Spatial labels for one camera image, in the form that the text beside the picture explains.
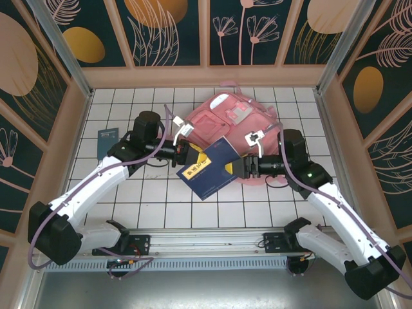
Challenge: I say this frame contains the navy notebook with yellow strip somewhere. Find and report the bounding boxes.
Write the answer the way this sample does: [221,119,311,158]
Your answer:
[176,135,241,201]

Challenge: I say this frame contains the pink backpack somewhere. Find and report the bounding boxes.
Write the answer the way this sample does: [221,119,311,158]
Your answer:
[185,80,289,187]

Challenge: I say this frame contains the teal booklet with gold print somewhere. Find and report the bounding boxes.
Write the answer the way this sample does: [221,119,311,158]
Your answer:
[97,127,119,160]

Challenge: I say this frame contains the grey metal sheet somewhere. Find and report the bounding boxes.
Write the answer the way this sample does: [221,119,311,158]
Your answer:
[30,270,386,309]

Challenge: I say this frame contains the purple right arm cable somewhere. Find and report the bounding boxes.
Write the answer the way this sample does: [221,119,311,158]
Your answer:
[265,120,412,295]

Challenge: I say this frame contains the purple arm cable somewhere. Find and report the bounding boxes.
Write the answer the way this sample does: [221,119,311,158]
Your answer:
[265,120,412,295]
[28,104,181,281]

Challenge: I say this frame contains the aluminium side rail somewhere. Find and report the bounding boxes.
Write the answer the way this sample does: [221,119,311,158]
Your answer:
[314,89,366,230]

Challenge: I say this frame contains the long aluminium base rail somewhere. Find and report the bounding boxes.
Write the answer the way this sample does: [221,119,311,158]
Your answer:
[30,227,383,258]

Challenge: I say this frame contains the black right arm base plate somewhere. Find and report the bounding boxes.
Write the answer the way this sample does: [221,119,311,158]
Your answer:
[263,232,290,254]

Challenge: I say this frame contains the slotted grey cable duct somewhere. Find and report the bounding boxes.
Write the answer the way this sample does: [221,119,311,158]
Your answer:
[43,259,376,274]

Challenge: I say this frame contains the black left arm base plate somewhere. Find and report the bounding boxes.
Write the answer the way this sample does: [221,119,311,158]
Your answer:
[93,234,152,257]

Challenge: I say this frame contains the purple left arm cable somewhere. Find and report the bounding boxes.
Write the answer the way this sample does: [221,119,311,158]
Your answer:
[28,104,181,281]

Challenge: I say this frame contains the aluminium corner post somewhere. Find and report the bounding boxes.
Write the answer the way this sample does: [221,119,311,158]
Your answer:
[27,0,95,99]
[315,0,377,94]

